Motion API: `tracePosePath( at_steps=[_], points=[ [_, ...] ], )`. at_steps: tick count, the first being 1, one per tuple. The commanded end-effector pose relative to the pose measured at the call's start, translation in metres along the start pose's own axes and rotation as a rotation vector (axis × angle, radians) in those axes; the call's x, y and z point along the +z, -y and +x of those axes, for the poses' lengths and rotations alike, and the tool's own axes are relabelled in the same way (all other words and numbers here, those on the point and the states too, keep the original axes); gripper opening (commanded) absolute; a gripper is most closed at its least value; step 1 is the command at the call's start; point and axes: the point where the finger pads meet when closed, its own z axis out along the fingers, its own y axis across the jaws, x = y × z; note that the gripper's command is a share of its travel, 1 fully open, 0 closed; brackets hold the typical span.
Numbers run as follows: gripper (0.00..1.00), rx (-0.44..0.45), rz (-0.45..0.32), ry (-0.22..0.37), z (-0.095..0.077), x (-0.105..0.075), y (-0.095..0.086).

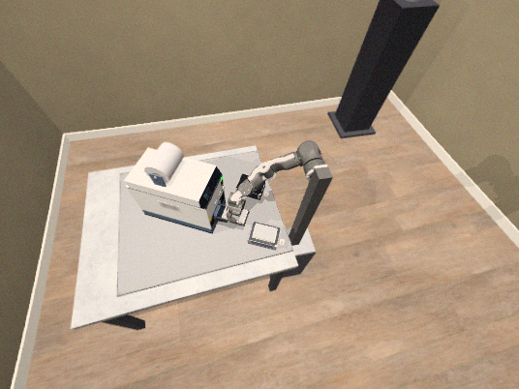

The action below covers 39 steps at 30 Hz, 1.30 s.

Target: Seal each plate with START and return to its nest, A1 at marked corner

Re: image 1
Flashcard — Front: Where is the white foil roll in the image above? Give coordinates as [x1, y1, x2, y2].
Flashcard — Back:
[144, 142, 184, 184]

